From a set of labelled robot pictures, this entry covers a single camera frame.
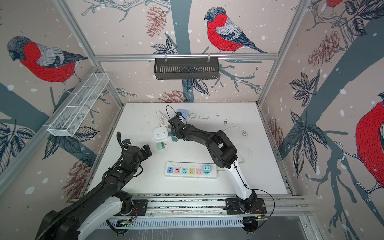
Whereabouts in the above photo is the long white power strip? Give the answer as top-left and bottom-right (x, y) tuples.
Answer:
(164, 162), (218, 179)

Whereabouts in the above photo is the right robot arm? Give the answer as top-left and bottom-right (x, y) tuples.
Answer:
(168, 115), (263, 214)

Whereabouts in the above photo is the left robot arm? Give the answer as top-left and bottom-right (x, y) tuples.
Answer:
(36, 132), (152, 240)

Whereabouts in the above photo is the green plug adapter left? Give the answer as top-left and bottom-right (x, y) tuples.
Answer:
(157, 142), (167, 150)

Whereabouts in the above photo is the blue square power socket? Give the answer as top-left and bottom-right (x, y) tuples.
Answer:
(176, 109), (189, 120)

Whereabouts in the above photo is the white square power socket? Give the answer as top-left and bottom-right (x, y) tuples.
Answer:
(153, 126), (169, 141)

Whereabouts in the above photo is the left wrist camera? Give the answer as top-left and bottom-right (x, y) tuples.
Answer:
(122, 139), (132, 148)

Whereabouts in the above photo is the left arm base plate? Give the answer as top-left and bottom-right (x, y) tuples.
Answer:
(119, 200), (148, 217)

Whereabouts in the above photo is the black wall basket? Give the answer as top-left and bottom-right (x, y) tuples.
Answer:
(154, 58), (220, 80)

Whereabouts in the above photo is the white wire mesh shelf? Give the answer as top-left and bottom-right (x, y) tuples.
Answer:
(48, 73), (110, 137)

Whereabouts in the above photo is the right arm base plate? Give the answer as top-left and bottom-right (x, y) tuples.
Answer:
(223, 198), (267, 215)

